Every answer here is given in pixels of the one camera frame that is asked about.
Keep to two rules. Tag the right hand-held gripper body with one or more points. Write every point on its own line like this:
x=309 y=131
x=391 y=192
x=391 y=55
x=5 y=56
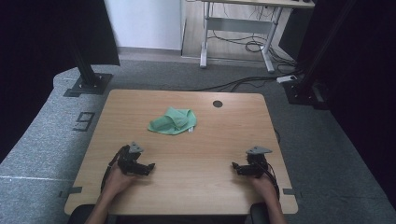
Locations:
x=257 y=163

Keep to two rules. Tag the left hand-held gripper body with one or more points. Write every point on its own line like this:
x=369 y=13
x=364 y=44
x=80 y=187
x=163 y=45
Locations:
x=129 y=158

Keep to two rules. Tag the green towel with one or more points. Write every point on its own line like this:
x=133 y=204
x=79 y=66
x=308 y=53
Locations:
x=169 y=124

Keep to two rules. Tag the person's right hand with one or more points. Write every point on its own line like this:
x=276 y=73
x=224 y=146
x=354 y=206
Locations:
x=264 y=186

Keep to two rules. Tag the person's left hand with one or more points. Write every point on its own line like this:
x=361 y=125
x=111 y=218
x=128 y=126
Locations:
x=118 y=182

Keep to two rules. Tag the grey tape strip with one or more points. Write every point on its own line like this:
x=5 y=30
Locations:
x=73 y=190
x=291 y=192

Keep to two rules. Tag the black chair armrest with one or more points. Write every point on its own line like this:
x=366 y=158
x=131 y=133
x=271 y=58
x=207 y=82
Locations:
x=81 y=214
x=258 y=214

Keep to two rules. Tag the person's dark clothing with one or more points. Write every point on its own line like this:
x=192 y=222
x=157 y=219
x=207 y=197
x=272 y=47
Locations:
x=180 y=219

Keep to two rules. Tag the black metal stand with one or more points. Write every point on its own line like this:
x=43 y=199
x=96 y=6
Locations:
x=88 y=79
x=306 y=90

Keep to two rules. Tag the white power strip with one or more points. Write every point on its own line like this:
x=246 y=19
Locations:
x=286 y=79

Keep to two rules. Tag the black curtain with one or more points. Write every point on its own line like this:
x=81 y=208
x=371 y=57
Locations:
x=37 y=62
x=367 y=93

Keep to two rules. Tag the black box under desk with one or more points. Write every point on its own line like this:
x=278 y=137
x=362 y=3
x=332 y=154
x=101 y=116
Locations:
x=291 y=31

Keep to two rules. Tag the white desk frame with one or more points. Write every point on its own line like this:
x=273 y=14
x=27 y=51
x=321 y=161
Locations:
x=239 y=26

